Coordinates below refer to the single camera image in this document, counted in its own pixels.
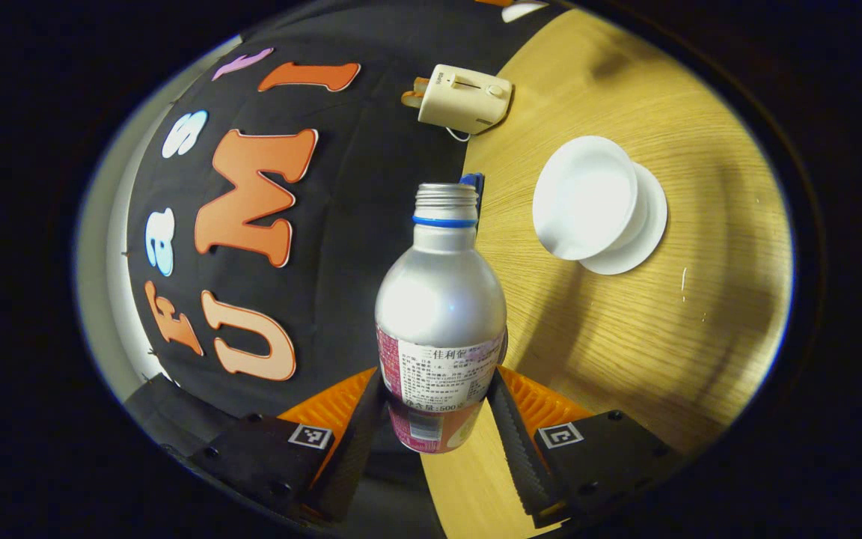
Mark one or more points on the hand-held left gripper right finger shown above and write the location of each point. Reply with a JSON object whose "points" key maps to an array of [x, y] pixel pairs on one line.
{"points": [[517, 449]]}

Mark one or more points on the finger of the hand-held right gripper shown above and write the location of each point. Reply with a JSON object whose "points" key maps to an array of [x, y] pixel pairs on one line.
{"points": [[492, 2]]}

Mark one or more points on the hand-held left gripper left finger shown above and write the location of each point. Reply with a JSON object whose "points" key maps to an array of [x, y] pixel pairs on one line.
{"points": [[352, 457]]}

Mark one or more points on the silver water bottle red label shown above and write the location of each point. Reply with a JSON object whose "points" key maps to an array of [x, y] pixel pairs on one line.
{"points": [[438, 307]]}

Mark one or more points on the white teacup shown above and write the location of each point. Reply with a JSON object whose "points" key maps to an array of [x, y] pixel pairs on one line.
{"points": [[584, 198]]}

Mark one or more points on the cream white toaster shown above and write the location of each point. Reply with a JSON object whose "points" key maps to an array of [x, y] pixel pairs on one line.
{"points": [[465, 97]]}

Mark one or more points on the toasted bread slice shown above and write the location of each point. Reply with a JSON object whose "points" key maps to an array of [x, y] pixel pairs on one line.
{"points": [[420, 84], [411, 99]]}

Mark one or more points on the blue folded cloth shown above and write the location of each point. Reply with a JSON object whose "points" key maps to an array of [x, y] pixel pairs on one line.
{"points": [[474, 186]]}

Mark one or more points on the black backdrop cloth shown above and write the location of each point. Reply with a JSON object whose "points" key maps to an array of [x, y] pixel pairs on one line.
{"points": [[356, 224]]}

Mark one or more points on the white saucer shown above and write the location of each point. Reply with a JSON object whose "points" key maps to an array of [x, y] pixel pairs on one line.
{"points": [[644, 224]]}

